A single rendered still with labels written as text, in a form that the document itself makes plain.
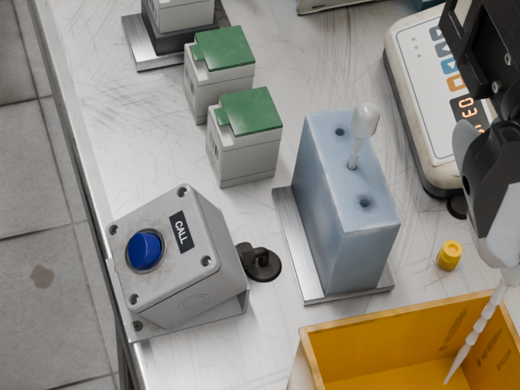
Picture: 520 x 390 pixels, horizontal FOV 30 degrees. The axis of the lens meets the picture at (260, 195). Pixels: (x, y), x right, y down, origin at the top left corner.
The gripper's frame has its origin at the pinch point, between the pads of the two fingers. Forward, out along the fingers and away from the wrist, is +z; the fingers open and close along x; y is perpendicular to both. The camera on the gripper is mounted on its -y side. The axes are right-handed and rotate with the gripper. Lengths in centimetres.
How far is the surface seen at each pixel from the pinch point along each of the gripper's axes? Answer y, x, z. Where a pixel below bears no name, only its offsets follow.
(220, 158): 23.4, 7.1, 22.0
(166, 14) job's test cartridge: 36.9, 8.5, 20.0
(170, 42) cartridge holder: 36.4, 8.2, 23.0
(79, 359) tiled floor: 51, 19, 113
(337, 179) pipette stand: 15.9, 1.2, 15.7
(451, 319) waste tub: 5.4, -3.8, 18.3
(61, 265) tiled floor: 70, 20, 113
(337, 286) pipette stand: 11.7, 1.2, 23.3
